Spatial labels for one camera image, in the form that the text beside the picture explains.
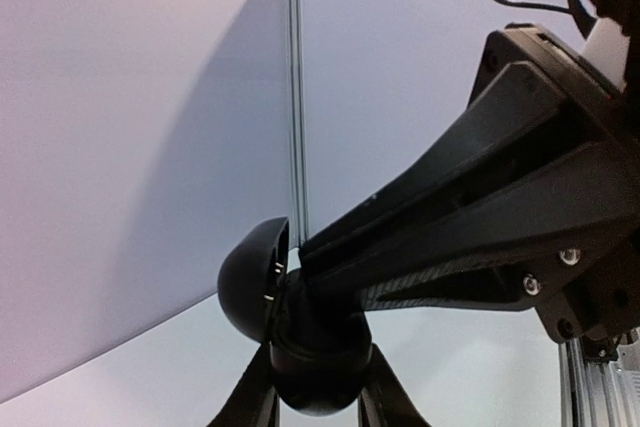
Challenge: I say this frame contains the black oval charging case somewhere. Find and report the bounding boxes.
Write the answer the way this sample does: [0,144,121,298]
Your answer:
[218,217,372,416]

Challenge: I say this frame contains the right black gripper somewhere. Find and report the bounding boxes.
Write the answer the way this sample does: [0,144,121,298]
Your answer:
[301,25,639,343]

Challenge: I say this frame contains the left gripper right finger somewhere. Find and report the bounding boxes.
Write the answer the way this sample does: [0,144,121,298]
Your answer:
[358,346,430,427]

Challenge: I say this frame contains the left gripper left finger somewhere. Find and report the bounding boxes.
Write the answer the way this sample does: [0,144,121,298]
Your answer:
[212,344,280,427]

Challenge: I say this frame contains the aluminium front rail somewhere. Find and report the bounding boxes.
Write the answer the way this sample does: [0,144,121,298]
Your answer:
[559,329,639,426]

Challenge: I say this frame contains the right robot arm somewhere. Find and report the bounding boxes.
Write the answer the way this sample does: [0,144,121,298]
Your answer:
[300,0,639,343]

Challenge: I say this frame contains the right aluminium frame post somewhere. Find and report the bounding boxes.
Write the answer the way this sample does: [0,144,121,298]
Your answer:
[287,0,309,247]

